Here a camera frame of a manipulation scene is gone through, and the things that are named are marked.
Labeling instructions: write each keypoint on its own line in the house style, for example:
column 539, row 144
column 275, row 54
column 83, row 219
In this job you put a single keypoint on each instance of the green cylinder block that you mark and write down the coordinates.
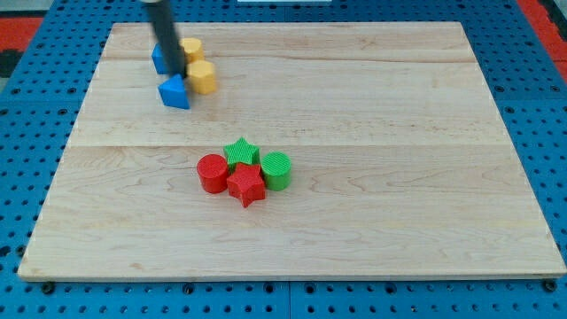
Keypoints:
column 276, row 169

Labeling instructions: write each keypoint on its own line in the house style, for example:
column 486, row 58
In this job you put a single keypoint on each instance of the yellow hexagon block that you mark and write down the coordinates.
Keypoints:
column 202, row 76

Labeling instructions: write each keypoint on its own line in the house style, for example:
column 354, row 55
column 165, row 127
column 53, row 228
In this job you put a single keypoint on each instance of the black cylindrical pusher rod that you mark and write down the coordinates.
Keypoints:
column 161, row 16

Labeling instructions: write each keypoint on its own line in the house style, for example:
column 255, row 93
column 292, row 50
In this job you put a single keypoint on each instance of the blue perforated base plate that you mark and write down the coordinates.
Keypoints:
column 43, row 97

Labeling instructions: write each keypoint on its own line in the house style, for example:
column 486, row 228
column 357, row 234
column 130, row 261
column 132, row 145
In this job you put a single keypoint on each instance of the blue cube block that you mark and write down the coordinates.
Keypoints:
column 158, row 60

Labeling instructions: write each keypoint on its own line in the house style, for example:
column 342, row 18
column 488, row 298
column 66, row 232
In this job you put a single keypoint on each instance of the red cylinder block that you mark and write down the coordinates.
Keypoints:
column 213, row 172

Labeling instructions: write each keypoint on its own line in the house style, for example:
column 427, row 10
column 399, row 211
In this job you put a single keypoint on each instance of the green star block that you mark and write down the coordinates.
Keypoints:
column 241, row 152

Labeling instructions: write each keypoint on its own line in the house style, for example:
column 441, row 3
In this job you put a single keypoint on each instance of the yellow heart block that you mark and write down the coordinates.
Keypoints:
column 192, row 49

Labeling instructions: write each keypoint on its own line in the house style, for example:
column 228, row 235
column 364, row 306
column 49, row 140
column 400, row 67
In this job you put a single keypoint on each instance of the light wooden board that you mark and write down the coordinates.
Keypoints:
column 401, row 165

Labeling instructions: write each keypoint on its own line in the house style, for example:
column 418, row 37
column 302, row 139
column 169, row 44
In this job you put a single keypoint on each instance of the red star block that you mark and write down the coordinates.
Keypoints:
column 246, row 184

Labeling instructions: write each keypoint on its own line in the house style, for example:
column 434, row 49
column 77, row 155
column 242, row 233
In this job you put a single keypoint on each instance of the blue triangle block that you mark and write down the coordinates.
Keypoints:
column 173, row 93

